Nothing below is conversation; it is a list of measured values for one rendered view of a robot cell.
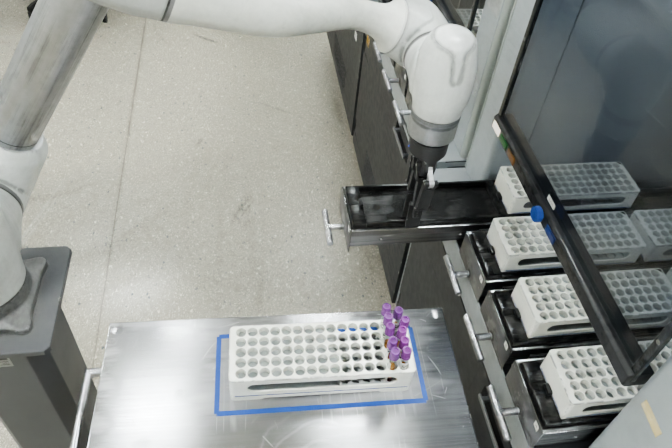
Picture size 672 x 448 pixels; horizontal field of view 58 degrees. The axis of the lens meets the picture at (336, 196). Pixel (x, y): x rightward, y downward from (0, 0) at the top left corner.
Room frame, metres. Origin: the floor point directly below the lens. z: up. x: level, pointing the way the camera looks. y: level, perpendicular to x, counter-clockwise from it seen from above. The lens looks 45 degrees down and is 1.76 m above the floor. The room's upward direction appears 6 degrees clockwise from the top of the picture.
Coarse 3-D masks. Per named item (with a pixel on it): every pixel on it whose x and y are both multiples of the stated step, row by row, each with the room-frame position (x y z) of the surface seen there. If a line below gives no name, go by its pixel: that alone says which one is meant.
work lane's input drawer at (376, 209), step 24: (360, 192) 0.97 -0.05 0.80; (384, 192) 0.98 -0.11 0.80; (456, 192) 1.00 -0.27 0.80; (480, 192) 1.01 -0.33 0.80; (360, 216) 0.88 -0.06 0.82; (384, 216) 0.90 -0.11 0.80; (432, 216) 0.92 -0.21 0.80; (456, 216) 0.93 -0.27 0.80; (480, 216) 0.92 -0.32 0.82; (504, 216) 0.93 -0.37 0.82; (360, 240) 0.85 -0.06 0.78; (384, 240) 0.86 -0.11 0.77; (408, 240) 0.88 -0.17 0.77; (432, 240) 0.89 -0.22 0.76
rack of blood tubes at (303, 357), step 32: (256, 352) 0.51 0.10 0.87; (288, 352) 0.51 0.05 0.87; (320, 352) 0.52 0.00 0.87; (352, 352) 0.52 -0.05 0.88; (384, 352) 0.53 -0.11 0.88; (256, 384) 0.45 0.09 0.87; (288, 384) 0.48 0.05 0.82; (320, 384) 0.49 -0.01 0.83; (352, 384) 0.48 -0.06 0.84; (384, 384) 0.49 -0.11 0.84
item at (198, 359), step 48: (144, 336) 0.55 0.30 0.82; (192, 336) 0.56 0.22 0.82; (432, 336) 0.61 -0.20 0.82; (144, 384) 0.46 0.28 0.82; (192, 384) 0.47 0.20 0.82; (432, 384) 0.51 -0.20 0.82; (96, 432) 0.37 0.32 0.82; (144, 432) 0.38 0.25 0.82; (192, 432) 0.39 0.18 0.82; (240, 432) 0.40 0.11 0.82; (288, 432) 0.40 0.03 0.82; (336, 432) 0.41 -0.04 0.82; (384, 432) 0.42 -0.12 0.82; (432, 432) 0.43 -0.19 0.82
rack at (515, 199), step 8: (504, 168) 1.03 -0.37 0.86; (512, 168) 1.03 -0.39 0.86; (504, 176) 1.00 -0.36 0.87; (512, 176) 1.02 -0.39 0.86; (496, 184) 1.02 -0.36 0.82; (504, 184) 0.99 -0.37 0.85; (512, 184) 0.98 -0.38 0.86; (520, 184) 0.98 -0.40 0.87; (504, 192) 0.98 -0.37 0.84; (512, 192) 0.96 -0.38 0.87; (520, 192) 0.96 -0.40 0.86; (504, 200) 0.97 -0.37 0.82; (512, 200) 0.94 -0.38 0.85; (520, 200) 0.94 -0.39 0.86; (528, 200) 0.95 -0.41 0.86; (512, 208) 0.94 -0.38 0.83; (520, 208) 0.94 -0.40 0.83; (528, 208) 0.95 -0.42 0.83
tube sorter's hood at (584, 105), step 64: (576, 0) 0.94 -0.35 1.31; (640, 0) 0.80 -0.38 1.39; (576, 64) 0.87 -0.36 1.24; (640, 64) 0.74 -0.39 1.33; (512, 128) 0.99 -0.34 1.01; (576, 128) 0.81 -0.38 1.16; (640, 128) 0.69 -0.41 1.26; (576, 192) 0.74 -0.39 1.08; (640, 192) 0.63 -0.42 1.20; (576, 256) 0.67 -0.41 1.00; (640, 256) 0.57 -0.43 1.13; (640, 320) 0.51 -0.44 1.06; (640, 384) 0.47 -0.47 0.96
